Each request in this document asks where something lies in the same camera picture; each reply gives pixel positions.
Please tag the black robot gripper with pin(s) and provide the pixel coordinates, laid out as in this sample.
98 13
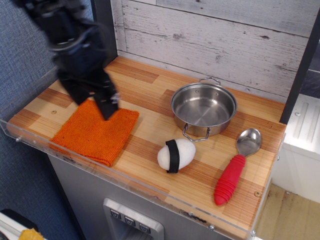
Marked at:
79 53

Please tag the orange knitted cloth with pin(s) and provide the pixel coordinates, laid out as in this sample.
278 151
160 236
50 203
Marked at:
87 133

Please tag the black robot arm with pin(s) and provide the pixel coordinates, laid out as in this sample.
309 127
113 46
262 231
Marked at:
48 14

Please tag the white rice ball toy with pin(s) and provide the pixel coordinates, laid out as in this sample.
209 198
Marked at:
175 155

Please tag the stainless steel pot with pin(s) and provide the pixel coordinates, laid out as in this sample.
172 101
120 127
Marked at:
203 109

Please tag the grey dispenser button panel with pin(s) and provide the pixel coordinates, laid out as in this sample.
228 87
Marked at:
128 224

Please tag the clear acrylic table guard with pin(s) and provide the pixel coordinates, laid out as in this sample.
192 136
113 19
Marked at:
34 106

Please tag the white ridged side counter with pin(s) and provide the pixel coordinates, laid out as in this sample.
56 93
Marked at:
297 168

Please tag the dark grey left post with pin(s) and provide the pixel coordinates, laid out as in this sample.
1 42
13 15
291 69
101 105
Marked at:
102 13

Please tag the dark grey post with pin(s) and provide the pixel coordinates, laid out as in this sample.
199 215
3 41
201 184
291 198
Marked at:
301 73
102 13

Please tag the red handled metal spoon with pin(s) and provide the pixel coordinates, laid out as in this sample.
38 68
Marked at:
248 143

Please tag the dark grey right post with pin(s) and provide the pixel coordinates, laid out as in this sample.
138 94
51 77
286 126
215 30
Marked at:
301 73

